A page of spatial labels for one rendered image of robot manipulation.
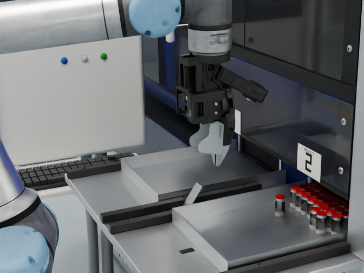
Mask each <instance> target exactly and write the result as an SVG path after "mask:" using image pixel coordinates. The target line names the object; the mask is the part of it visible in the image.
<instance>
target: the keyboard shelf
mask: <svg viewBox="0 0 364 273"><path fill-rule="evenodd" d="M74 160H78V158H77V157H74V158H67V159H60V160H53V161H46V162H39V163H35V164H29V165H22V166H17V168H18V170H19V169H23V168H24V169H25V170H26V168H30V167H32V169H33V167H36V166H39V167H40V166H43V165H46V166H47V165H50V164H53V165H54V164H57V163H63V162H66V163H67V162H68V161H73V162H74ZM37 194H38V196H39V198H40V200H42V199H48V198H54V197H60V196H66V195H70V194H74V192H73V191H72V189H71V188H70V187H69V186H63V187H57V188H50V189H46V190H40V191H37Z"/></svg>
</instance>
